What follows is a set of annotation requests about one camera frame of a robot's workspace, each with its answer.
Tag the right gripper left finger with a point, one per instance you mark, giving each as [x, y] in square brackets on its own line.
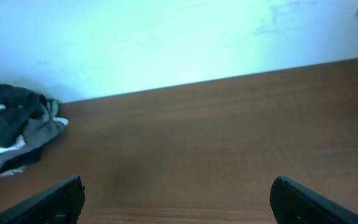
[61, 203]

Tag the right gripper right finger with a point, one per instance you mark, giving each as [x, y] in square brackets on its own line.
[293, 203]

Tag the dark green t-shirt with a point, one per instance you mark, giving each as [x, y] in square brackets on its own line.
[17, 106]

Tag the grey folded garment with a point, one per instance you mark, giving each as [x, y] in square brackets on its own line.
[24, 131]

